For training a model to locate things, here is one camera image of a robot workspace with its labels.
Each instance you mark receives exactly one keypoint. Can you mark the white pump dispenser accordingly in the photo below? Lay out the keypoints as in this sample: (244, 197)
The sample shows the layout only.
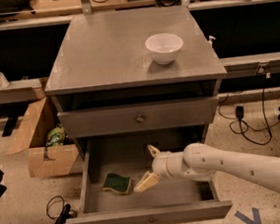
(211, 40)

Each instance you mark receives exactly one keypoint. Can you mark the cardboard box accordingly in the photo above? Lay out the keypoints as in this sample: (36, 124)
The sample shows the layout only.
(52, 161)

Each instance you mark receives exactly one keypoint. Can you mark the closed grey top drawer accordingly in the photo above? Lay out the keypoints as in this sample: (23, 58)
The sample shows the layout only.
(122, 119)

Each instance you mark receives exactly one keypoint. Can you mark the open grey middle drawer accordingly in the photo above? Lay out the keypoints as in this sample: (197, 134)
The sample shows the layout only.
(169, 202)

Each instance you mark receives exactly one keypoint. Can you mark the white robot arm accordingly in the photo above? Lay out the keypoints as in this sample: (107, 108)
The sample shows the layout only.
(199, 162)

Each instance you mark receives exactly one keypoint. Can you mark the grey drawer cabinet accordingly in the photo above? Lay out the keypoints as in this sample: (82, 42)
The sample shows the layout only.
(103, 62)

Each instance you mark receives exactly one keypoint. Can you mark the green snack bag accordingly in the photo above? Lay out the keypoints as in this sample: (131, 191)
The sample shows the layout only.
(55, 136)

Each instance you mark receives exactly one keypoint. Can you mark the green yellow sponge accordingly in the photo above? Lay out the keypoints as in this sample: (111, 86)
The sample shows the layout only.
(116, 183)

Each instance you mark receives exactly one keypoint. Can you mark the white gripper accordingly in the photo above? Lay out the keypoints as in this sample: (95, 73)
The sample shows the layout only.
(159, 165)

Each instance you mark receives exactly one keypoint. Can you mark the white ceramic bowl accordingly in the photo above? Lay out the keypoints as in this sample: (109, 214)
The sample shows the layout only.
(164, 48)

